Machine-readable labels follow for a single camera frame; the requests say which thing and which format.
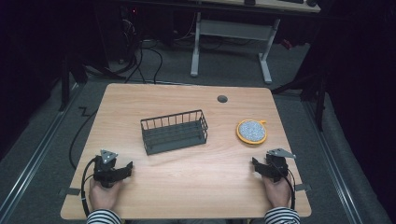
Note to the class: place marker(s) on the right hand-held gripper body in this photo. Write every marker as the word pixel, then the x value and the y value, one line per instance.
pixel 276 165

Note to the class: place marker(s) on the person's right hand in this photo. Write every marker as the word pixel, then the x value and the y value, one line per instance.
pixel 277 194

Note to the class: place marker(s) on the small red object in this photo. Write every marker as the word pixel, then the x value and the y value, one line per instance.
pixel 287 44

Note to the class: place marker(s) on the white-legged wooden desk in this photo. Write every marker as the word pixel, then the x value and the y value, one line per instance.
pixel 236 29

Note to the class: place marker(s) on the round yellow-rimmed speckled pad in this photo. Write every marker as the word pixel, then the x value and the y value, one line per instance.
pixel 251 131

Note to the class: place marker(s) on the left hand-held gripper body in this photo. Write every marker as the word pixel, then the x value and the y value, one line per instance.
pixel 105 172

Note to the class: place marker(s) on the metal floor rail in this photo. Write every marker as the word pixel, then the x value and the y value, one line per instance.
pixel 334 165
pixel 34 158

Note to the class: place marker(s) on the black computer mouse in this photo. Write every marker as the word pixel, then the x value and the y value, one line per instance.
pixel 312 2

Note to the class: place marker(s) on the grey tape strip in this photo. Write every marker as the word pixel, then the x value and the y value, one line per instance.
pixel 302 187
pixel 70 191

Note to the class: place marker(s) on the black keyboard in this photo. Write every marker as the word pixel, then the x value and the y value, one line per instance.
pixel 291 1

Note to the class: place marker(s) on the black metal stand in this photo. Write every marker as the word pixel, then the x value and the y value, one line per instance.
pixel 320 105
pixel 64 84

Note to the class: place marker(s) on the person's left hand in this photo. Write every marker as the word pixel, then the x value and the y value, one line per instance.
pixel 102 195

